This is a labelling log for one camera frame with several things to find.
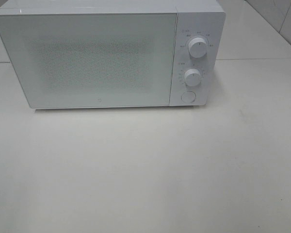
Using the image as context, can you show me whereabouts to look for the upper white power knob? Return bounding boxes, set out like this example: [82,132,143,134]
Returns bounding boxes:
[188,36,208,58]

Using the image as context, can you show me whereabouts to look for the round white door button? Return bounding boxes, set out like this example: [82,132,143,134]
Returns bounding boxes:
[181,91,196,103]

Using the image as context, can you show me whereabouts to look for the white microwave door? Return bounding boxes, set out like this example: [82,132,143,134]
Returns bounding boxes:
[0,14,177,109]

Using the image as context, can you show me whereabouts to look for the white timer knob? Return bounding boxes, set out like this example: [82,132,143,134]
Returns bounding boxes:
[184,68,202,87]

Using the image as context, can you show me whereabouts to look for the white microwave oven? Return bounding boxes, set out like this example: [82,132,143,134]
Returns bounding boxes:
[0,0,226,108]

